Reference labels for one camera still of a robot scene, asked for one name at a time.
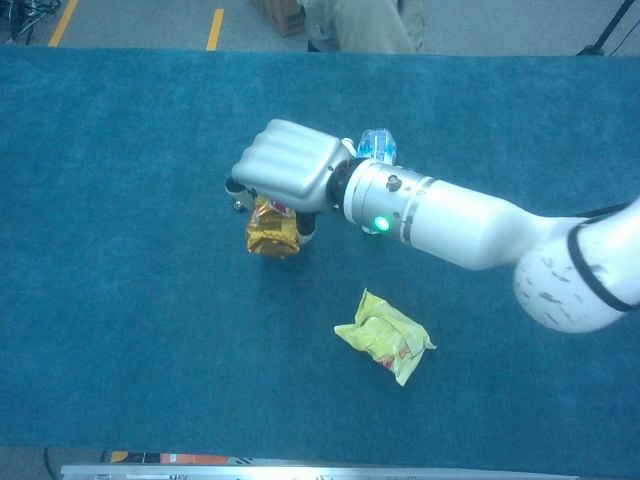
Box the long golden yellow biscuit pack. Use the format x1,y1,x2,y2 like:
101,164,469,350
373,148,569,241
245,195,301,260

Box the blue felt table cloth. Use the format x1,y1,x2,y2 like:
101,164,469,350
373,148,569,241
0,44,640,479

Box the dark equipment with cables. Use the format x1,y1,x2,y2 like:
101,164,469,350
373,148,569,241
0,0,61,44

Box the person in beige trousers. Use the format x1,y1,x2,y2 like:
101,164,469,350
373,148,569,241
302,0,426,55

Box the black tripod stand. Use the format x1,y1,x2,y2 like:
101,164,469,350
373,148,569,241
574,0,639,57

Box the clear plastic water bottle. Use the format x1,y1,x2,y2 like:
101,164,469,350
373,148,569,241
357,127,399,164

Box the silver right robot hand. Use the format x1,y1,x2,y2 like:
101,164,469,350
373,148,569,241
224,118,359,246

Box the orange black strip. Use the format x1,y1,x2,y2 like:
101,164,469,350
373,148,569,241
128,451,236,466

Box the yellow crinkled snack bag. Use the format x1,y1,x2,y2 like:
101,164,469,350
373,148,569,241
333,288,437,387

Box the yellow floor tape strip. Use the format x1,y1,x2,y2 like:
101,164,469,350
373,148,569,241
206,8,226,52
48,0,80,48

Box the aluminium frame rail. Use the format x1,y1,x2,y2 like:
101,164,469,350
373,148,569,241
60,463,566,480

